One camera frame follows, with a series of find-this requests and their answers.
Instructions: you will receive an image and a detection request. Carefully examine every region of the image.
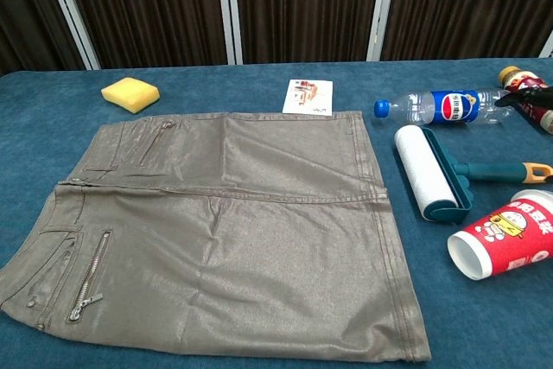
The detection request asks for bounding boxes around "blue velvet tablecloth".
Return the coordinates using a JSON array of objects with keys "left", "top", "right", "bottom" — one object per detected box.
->
[{"left": 0, "top": 56, "right": 553, "bottom": 369}]

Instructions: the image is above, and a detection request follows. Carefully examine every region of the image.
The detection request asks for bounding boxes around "yellow sponge block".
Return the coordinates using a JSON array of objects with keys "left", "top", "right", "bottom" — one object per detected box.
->
[{"left": 100, "top": 77, "right": 161, "bottom": 115}]

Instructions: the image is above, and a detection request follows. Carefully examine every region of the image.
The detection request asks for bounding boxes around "grey metallic skirt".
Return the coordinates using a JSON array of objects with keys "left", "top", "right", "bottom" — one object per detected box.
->
[{"left": 0, "top": 110, "right": 433, "bottom": 364}]

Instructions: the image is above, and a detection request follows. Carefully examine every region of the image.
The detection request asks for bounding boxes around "teal white lint roller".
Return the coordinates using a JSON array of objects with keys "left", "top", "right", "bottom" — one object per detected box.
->
[{"left": 393, "top": 124, "right": 553, "bottom": 226}]

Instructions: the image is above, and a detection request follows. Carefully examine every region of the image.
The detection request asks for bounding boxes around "red printed paper cup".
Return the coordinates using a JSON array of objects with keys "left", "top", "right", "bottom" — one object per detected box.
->
[{"left": 446, "top": 189, "right": 553, "bottom": 282}]

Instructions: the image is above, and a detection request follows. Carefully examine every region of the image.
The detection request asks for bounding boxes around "white screen frame post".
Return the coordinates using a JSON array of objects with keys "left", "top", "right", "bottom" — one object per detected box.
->
[
  {"left": 214, "top": 0, "right": 244, "bottom": 66},
  {"left": 41, "top": 0, "right": 103, "bottom": 71},
  {"left": 365, "top": 0, "right": 399, "bottom": 62},
  {"left": 538, "top": 31, "right": 553, "bottom": 59}
]

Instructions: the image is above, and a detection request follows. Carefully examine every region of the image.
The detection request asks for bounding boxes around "clear Pepsi plastic bottle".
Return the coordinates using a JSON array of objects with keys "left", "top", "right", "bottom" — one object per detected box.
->
[{"left": 373, "top": 88, "right": 518, "bottom": 126}]

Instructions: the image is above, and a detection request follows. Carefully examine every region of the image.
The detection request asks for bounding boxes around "brown coffee drink bottle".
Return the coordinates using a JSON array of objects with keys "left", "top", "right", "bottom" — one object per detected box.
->
[{"left": 497, "top": 66, "right": 553, "bottom": 136}]

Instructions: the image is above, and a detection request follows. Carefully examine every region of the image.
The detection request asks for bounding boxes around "dark brown screen panel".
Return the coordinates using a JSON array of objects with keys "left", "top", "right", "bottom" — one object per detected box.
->
[
  {"left": 380, "top": 0, "right": 553, "bottom": 61},
  {"left": 0, "top": 0, "right": 86, "bottom": 76},
  {"left": 232, "top": 0, "right": 384, "bottom": 65},
  {"left": 58, "top": 0, "right": 229, "bottom": 70}
]

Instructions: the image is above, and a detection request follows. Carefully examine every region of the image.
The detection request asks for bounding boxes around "white printed card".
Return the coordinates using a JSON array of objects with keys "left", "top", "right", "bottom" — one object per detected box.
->
[{"left": 282, "top": 79, "right": 334, "bottom": 118}]

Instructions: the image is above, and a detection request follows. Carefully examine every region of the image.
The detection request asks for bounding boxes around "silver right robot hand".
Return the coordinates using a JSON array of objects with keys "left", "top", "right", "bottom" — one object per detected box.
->
[{"left": 494, "top": 86, "right": 553, "bottom": 107}]

